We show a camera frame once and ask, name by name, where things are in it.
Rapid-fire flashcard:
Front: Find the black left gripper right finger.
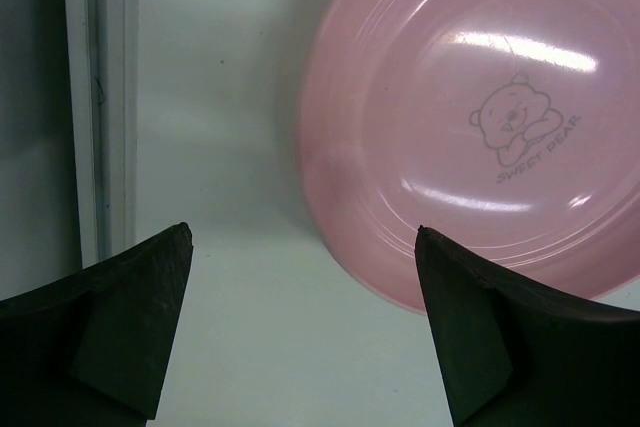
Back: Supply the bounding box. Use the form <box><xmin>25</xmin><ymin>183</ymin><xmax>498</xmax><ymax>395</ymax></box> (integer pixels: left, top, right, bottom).
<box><xmin>415</xmin><ymin>227</ymin><xmax>639</xmax><ymax>426</ymax></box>

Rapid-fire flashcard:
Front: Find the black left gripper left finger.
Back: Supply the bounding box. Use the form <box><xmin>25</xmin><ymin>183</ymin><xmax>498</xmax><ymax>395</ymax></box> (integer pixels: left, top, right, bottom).
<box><xmin>1</xmin><ymin>222</ymin><xmax>193</xmax><ymax>426</ymax></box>

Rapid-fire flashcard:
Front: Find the pink plate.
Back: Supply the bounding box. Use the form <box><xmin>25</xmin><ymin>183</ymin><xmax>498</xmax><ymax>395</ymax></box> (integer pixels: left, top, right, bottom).
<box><xmin>297</xmin><ymin>0</ymin><xmax>639</xmax><ymax>314</ymax></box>

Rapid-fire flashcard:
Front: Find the aluminium frame rail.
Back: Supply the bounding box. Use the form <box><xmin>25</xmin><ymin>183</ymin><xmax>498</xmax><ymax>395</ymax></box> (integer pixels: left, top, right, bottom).
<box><xmin>65</xmin><ymin>0</ymin><xmax>139</xmax><ymax>267</ymax></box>

